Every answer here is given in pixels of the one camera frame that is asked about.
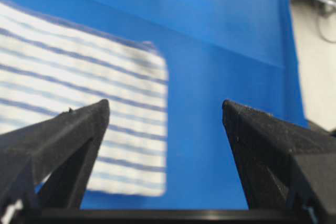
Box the thin grey cable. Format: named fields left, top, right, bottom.
left=317, top=3, right=336, bottom=44

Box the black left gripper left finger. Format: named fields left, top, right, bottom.
left=1, top=99, right=110, bottom=223

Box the blue white striped towel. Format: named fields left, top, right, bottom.
left=1, top=0, right=169, bottom=197

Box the blue table cloth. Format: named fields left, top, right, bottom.
left=1, top=0, right=306, bottom=209

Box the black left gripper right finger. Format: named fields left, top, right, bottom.
left=222, top=100, right=335, bottom=223

